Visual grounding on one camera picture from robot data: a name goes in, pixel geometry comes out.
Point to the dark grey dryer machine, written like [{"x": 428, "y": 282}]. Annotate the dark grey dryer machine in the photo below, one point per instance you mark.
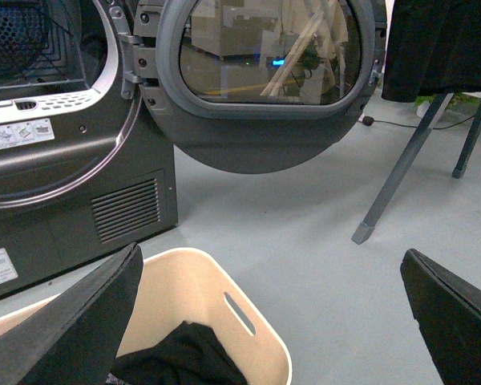
[{"x": 84, "y": 169}]

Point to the black garment hanging on rack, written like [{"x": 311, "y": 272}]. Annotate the black garment hanging on rack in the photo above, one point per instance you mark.
[{"x": 434, "y": 47}]

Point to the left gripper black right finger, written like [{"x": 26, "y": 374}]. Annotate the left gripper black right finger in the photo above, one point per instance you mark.
[{"x": 448, "y": 312}]

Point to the black clothes in hamper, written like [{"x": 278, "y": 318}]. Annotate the black clothes in hamper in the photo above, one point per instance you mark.
[{"x": 190, "y": 354}]

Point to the beige plastic laundry hamper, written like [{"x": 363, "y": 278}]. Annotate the beige plastic laundry hamper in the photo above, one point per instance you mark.
[{"x": 187, "y": 285}]

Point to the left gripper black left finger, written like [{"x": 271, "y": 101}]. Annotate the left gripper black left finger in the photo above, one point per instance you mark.
[{"x": 74, "y": 338}]

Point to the round grey dryer door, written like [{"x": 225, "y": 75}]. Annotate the round grey dryer door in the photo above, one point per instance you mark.
[{"x": 254, "y": 87}]

